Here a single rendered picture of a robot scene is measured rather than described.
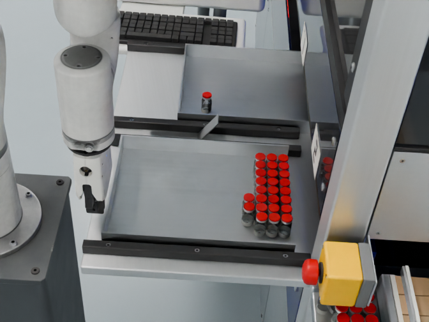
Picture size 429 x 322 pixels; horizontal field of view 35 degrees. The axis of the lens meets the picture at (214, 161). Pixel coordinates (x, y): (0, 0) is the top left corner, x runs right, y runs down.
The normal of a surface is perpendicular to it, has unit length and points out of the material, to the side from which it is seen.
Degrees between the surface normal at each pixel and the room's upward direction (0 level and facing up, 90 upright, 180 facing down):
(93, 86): 90
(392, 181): 90
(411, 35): 90
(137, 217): 0
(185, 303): 0
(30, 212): 0
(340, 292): 90
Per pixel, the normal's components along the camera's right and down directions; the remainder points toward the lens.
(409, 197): -0.04, 0.69
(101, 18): 0.60, 0.66
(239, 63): 0.06, -0.73
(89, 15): 0.26, 0.70
